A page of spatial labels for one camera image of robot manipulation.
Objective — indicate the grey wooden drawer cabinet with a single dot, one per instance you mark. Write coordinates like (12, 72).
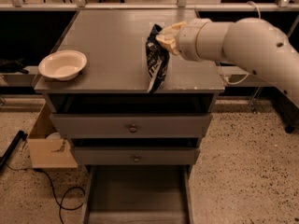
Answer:
(106, 113)

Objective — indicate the dark cabinet at right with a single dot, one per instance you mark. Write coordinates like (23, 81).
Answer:
(288, 111)

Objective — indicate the black bar on floor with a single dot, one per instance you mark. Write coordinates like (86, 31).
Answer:
(20, 135)

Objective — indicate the blue chip bag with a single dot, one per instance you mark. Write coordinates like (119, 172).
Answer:
(157, 60)

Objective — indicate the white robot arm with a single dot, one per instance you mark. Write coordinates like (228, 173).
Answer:
(252, 44)

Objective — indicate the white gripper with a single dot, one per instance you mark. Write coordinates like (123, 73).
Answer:
(186, 40)

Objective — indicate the grey top drawer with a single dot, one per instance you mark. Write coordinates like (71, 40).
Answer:
(77, 126)

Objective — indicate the white bowl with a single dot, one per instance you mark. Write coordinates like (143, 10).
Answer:
(62, 65)

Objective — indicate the grey middle drawer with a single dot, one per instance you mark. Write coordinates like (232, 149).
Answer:
(134, 156)

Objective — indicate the black object on rail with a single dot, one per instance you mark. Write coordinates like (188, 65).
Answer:
(12, 66)

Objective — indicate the cardboard box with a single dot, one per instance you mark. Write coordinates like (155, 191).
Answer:
(47, 148)

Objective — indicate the grey open bottom drawer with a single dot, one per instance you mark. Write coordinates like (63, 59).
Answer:
(142, 194)

